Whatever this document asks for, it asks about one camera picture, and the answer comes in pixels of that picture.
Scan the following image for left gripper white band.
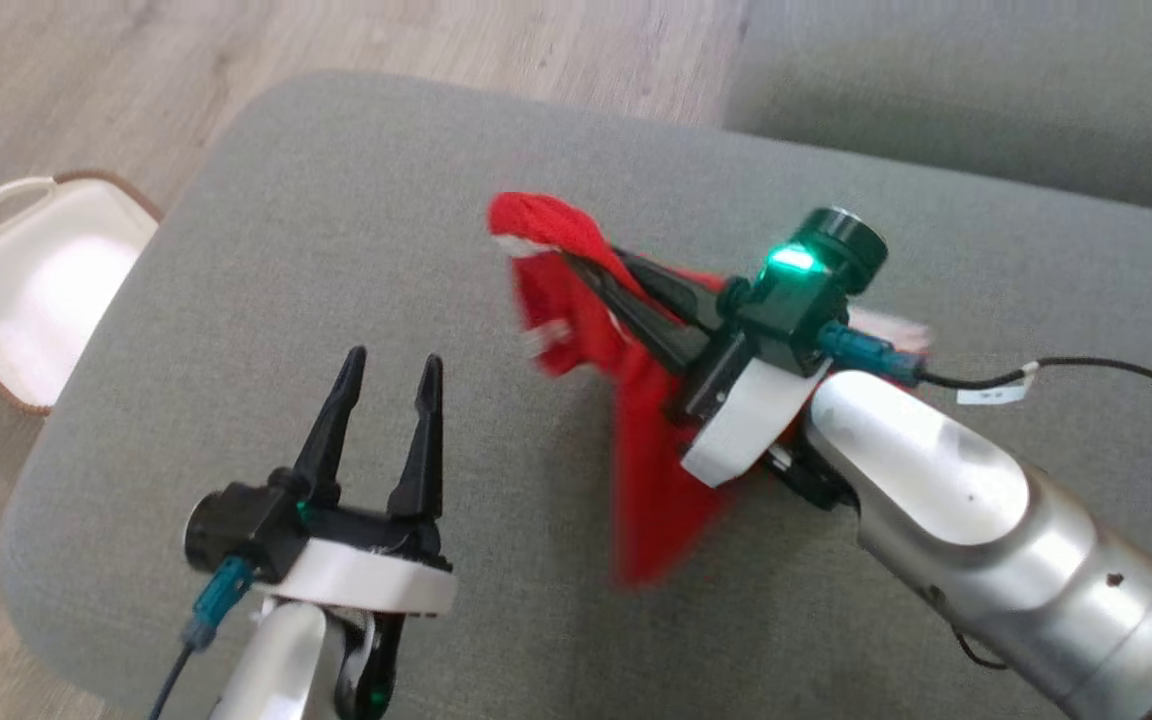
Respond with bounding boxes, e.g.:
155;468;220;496
255;346;458;617

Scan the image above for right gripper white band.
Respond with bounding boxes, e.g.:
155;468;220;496
560;249;833;489

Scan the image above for red mesh shorts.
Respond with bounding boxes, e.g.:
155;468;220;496
487;191;929;593

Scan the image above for grey sofa seat cushion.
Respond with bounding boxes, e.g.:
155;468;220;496
0;69;1152;720

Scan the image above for white laundry basket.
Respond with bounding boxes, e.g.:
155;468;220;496
0;171;163;417

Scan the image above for grey sofa back cushion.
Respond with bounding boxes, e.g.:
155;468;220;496
725;0;1152;217

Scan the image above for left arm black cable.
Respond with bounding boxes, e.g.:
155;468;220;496
149;557;258;720

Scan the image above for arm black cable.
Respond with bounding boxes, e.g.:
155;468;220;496
149;557;258;720
820;324;1152;408

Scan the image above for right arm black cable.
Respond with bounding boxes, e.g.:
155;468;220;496
820;324;1152;408

